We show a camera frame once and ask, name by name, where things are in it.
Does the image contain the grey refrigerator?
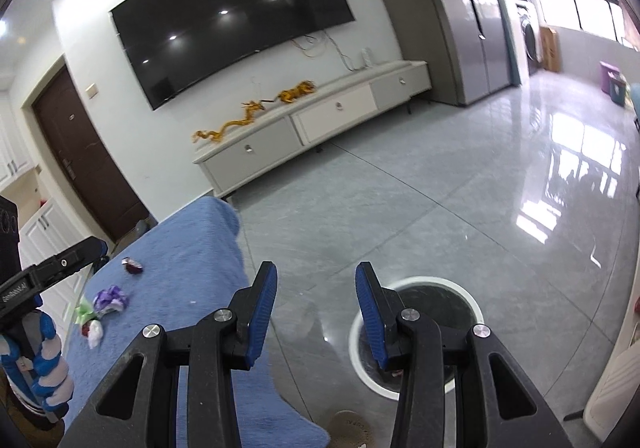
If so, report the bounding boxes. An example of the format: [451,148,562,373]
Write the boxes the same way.
[351,0,521,106]

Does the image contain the white lower cabinet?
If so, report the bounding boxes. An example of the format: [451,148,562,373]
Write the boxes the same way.
[17,200,91,324]

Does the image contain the dark brown door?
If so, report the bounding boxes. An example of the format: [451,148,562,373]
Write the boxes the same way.
[32,65,151,244]

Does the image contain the balcony window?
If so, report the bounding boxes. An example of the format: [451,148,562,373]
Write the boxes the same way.
[535,0,640,49]

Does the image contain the white furniture piece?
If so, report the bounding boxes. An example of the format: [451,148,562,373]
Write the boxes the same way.
[585,298,640,444]

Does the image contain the black wall television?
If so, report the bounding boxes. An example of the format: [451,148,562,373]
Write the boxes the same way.
[110,0,357,111]

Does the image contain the person's left hand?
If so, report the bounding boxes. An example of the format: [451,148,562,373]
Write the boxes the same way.
[0,310,75,416]

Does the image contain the purple storage bin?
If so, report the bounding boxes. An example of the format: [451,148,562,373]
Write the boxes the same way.
[599,61,623,96]

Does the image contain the beige slipper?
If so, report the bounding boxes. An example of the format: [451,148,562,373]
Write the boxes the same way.
[325,410,373,448]

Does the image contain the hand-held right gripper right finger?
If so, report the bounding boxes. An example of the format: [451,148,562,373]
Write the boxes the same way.
[354,261,576,448]

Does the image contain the white upper cabinet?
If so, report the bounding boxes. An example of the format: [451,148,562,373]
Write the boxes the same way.
[0,110,33,189]

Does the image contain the white round trash bin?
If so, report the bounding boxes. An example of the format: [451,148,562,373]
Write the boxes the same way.
[348,275,485,399]

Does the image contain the blue fluffy blanket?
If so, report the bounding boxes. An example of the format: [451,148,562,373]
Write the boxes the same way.
[62,196,331,448]

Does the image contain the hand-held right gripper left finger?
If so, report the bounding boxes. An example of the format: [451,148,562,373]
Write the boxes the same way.
[60,260,279,448]

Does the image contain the washing machine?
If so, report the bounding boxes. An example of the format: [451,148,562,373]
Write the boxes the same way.
[515,0,543,74]

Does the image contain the purple wrapper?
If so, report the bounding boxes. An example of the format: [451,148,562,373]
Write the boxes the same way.
[94,285,128,319]

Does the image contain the golden tiger figurine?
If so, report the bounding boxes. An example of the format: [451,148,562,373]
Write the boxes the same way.
[277,81,319,105]

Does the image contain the golden dragon figurine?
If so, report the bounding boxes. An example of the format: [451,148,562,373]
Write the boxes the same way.
[194,100,268,145]

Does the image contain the green storage bin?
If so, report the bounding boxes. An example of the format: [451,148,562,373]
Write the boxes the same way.
[609,76,632,106]

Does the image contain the white television cables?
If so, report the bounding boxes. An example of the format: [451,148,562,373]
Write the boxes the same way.
[292,30,361,71]

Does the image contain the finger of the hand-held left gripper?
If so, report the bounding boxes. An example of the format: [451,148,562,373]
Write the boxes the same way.
[20,236,108,291]

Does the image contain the cardboard box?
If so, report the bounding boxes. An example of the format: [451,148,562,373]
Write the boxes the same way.
[539,26,562,72]

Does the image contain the white television cabinet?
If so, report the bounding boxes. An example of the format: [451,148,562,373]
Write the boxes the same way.
[192,59,432,199]

